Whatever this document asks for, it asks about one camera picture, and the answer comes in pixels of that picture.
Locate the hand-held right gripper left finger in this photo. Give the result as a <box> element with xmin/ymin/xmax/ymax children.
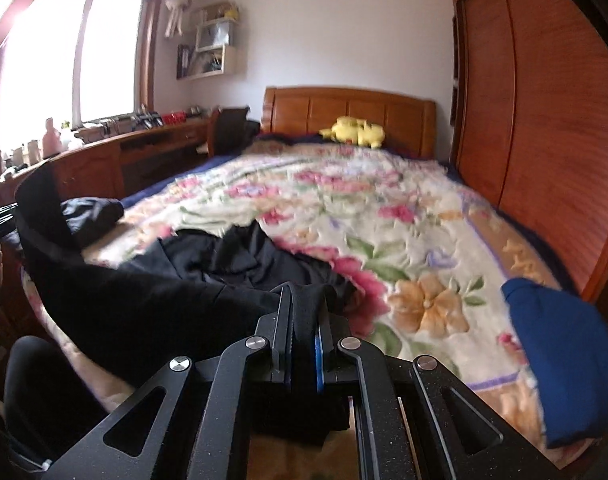
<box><xmin>46</xmin><ymin>282</ymin><xmax>297</xmax><ymax>480</ymax></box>

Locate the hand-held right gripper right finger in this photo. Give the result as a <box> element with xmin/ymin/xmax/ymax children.
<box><xmin>313</xmin><ymin>287</ymin><xmax>561</xmax><ymax>480</ymax></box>

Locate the black trench coat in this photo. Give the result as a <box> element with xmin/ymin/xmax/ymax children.
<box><xmin>15</xmin><ymin>162</ymin><xmax>360</xmax><ymax>447</ymax></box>

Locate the floral blanket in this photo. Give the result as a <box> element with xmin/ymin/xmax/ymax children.
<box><xmin>21</xmin><ymin>139</ymin><xmax>587</xmax><ymax>463</ymax></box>

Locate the wooden chair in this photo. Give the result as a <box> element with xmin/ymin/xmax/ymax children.
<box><xmin>207</xmin><ymin>106</ymin><xmax>261</xmax><ymax>159</ymax></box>

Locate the yellow plush toy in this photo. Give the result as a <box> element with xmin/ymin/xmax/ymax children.
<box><xmin>318</xmin><ymin>116</ymin><xmax>388</xmax><ymax>150</ymax></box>

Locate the blue cloth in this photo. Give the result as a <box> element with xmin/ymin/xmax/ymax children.
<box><xmin>500</xmin><ymin>276</ymin><xmax>608</xmax><ymax>450</ymax></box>

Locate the person's black trouser leg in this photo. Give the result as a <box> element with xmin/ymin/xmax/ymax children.
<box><xmin>1</xmin><ymin>335</ymin><xmax>112</xmax><ymax>463</ymax></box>

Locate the wooden bed headboard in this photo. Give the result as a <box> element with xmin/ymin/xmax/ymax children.
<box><xmin>261</xmin><ymin>86</ymin><xmax>437</xmax><ymax>162</ymax></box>

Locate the wooden desk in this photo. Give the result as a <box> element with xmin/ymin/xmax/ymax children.
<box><xmin>0</xmin><ymin>116</ymin><xmax>216</xmax><ymax>241</ymax></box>

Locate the white bottle green cap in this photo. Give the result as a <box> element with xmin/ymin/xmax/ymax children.
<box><xmin>59</xmin><ymin>120</ymin><xmax>86</xmax><ymax>152</ymax></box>

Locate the pink bottle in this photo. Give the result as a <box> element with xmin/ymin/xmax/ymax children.
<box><xmin>43</xmin><ymin>117</ymin><xmax>61</xmax><ymax>157</ymax></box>

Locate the wooden slatted wardrobe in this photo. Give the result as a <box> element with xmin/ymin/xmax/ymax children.
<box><xmin>448</xmin><ymin>0</ymin><xmax>608</xmax><ymax>307</ymax></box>

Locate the wooden framed window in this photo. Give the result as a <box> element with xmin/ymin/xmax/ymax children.
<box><xmin>0</xmin><ymin>0</ymin><xmax>168</xmax><ymax>162</ymax></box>

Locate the tied cream curtain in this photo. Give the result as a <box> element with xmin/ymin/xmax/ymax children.
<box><xmin>163</xmin><ymin>0</ymin><xmax>210</xmax><ymax>39</ymax></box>

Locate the white wall shelf unit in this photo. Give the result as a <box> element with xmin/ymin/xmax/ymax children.
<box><xmin>176</xmin><ymin>5</ymin><xmax>243</xmax><ymax>81</ymax></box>

